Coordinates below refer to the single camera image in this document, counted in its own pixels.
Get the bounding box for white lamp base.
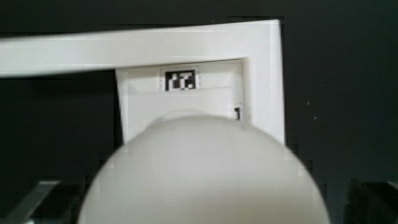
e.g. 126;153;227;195
115;60;245;141

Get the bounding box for white lamp bulb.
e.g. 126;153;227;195
78;112;330;224

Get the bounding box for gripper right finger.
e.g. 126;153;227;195
343;180;398;224

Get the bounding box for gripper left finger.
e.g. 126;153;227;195
0;180;85;224

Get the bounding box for white frame wall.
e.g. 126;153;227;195
0;20;286;140

